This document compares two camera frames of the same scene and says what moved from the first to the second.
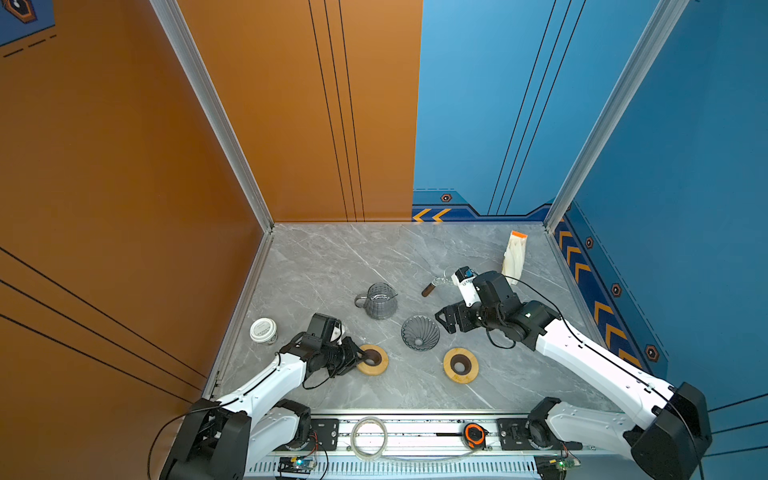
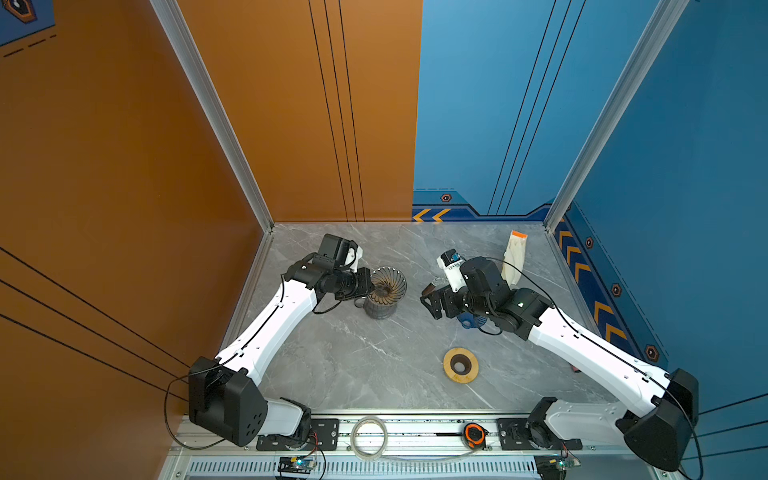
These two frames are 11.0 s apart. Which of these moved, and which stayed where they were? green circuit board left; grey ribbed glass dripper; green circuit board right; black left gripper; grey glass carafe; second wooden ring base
Moved: black left gripper; grey ribbed glass dripper
Stayed: green circuit board left; second wooden ring base; green circuit board right; grey glass carafe
